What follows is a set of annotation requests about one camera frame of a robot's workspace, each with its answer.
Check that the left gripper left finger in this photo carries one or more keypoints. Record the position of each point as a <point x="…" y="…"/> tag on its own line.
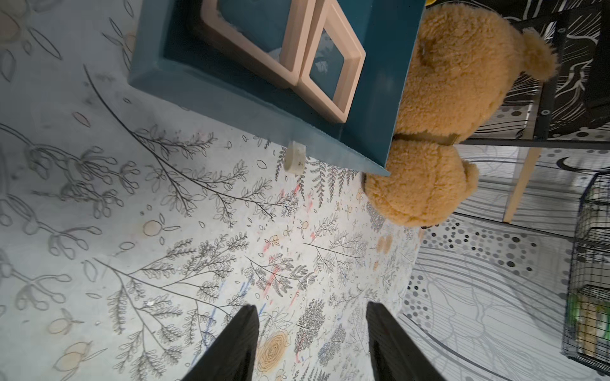
<point x="232" y="355"/>

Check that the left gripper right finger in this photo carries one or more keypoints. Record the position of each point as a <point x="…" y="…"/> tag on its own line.
<point x="393" y="354"/>

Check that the pink brooch box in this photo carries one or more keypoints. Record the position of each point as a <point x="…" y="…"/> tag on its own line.
<point x="332" y="63"/>
<point x="267" y="37"/>

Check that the teal drawer cabinet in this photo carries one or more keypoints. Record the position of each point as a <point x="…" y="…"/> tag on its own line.
<point x="173" y="62"/>

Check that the green lidded cup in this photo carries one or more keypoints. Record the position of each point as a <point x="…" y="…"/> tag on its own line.
<point x="591" y="318"/>

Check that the yellow wooden shelf rack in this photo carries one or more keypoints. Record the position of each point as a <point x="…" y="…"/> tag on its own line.
<point x="571" y="110"/>

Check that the brown teddy bear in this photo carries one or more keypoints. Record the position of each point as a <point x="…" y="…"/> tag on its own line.
<point x="465" y="61"/>

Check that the black wire basket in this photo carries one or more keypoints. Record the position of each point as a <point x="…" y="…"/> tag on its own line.
<point x="589" y="265"/>

